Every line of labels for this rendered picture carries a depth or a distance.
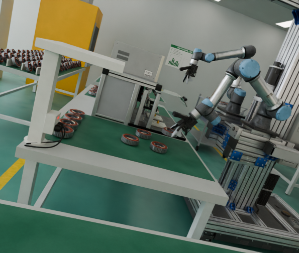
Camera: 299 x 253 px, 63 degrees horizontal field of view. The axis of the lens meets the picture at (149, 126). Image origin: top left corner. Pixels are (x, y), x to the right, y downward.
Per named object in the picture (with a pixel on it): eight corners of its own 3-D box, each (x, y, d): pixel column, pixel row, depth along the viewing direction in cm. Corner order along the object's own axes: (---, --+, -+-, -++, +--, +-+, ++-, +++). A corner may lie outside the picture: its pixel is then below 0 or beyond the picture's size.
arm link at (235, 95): (231, 101, 230) (237, 87, 226) (227, 99, 243) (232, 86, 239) (243, 105, 231) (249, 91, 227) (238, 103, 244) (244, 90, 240)
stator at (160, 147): (145, 145, 154) (147, 140, 153) (159, 146, 161) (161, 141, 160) (156, 153, 145) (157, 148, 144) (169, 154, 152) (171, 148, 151)
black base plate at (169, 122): (171, 120, 254) (172, 118, 254) (185, 141, 193) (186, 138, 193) (127, 107, 246) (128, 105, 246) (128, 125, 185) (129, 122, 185)
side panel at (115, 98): (127, 124, 186) (139, 84, 178) (127, 126, 183) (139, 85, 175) (91, 115, 181) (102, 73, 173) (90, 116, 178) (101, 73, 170)
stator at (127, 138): (123, 136, 156) (124, 131, 155) (139, 142, 155) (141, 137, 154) (118, 141, 145) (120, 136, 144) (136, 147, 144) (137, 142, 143)
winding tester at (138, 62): (151, 77, 231) (158, 55, 226) (157, 82, 189) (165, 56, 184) (111, 64, 224) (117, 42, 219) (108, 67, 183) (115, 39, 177)
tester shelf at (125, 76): (151, 81, 243) (153, 77, 242) (160, 91, 178) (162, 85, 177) (108, 68, 235) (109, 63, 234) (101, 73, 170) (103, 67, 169)
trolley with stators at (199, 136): (208, 141, 540) (225, 98, 515) (226, 160, 443) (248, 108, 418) (183, 134, 530) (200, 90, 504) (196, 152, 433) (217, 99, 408)
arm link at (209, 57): (260, 56, 220) (206, 64, 222) (255, 56, 231) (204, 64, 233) (260, 43, 217) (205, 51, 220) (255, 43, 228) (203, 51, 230)
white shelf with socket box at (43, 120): (104, 137, 144) (125, 62, 133) (96, 164, 109) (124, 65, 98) (43, 122, 139) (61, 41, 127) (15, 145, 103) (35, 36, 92)
